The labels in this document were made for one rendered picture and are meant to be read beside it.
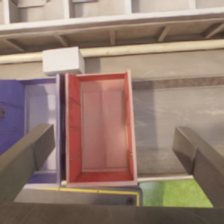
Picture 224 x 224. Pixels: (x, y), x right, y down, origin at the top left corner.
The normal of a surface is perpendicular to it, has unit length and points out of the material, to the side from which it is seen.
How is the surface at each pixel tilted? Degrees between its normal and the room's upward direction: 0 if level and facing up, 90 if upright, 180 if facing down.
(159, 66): 0
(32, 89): 29
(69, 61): 0
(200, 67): 0
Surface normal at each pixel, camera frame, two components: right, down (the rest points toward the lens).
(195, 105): -0.05, -0.13
